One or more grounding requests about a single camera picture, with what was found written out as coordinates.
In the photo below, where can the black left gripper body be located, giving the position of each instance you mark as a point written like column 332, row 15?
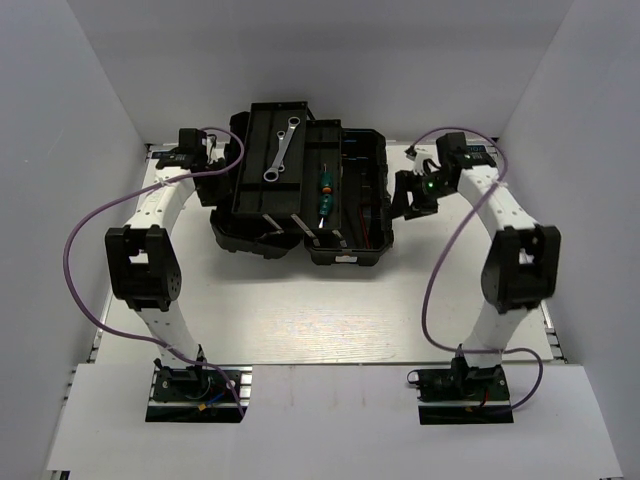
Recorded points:
column 217, row 185

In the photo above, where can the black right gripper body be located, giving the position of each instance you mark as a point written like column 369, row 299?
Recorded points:
column 426, row 190

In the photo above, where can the large silver ratchet wrench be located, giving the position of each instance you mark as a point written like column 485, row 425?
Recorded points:
column 271, row 175

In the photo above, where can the black plastic toolbox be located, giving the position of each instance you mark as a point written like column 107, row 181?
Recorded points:
column 271, row 219

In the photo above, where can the small silver ratchet wrench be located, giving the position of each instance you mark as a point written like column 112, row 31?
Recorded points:
column 284, row 139

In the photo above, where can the small green stubby screwdriver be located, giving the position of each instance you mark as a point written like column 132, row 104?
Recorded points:
column 325, row 207

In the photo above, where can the green screwdriver orange cap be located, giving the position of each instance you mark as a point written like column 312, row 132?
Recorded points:
column 326, row 181

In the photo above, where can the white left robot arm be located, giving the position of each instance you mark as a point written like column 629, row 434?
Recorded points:
column 143, row 267

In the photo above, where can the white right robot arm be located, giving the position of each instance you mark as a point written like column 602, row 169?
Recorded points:
column 520, row 270

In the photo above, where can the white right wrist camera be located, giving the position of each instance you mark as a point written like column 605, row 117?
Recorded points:
column 424, row 161

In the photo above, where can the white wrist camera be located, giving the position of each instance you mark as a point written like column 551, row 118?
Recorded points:
column 212, row 150
column 424, row 161

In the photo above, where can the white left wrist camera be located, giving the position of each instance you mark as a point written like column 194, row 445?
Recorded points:
column 212, row 150

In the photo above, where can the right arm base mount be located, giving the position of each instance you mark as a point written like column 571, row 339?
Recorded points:
column 458, row 395

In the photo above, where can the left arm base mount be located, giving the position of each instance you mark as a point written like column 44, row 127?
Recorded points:
column 199, row 396

